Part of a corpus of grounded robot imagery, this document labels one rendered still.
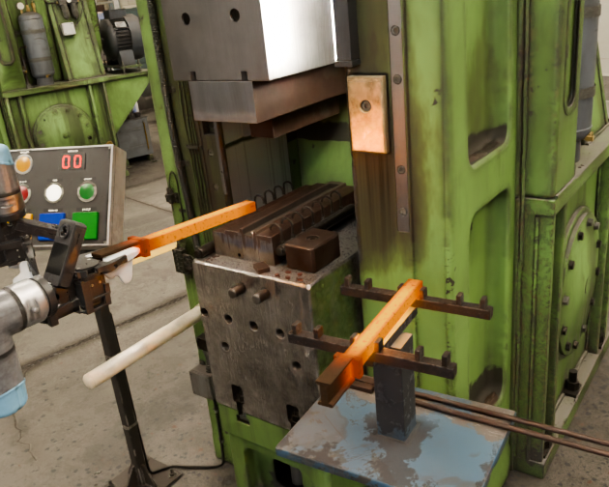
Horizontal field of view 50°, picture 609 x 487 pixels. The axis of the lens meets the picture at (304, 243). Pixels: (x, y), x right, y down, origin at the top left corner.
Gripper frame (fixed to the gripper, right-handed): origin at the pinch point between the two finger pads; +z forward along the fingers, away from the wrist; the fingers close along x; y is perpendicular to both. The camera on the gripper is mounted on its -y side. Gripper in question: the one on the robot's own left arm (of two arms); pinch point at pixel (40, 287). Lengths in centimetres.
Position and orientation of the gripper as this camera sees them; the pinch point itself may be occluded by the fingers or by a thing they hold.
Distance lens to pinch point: 169.6
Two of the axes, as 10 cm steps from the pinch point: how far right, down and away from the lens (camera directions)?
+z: 1.0, 9.2, 3.7
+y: -8.8, 2.6, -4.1
